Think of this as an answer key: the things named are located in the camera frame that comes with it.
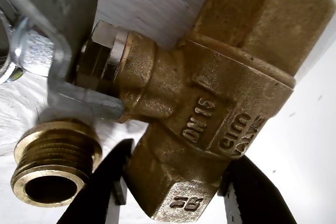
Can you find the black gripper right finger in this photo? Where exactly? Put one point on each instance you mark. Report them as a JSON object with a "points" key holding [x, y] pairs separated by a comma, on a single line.
{"points": [[257, 197]]}

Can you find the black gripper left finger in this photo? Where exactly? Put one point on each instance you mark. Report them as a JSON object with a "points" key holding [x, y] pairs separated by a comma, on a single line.
{"points": [[92, 197]]}

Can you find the small brass threaded nipple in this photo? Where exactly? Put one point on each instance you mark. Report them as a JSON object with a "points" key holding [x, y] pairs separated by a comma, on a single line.
{"points": [[52, 155]]}

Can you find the chrome nut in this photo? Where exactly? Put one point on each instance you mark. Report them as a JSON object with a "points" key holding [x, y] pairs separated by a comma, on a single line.
{"points": [[5, 72]]}

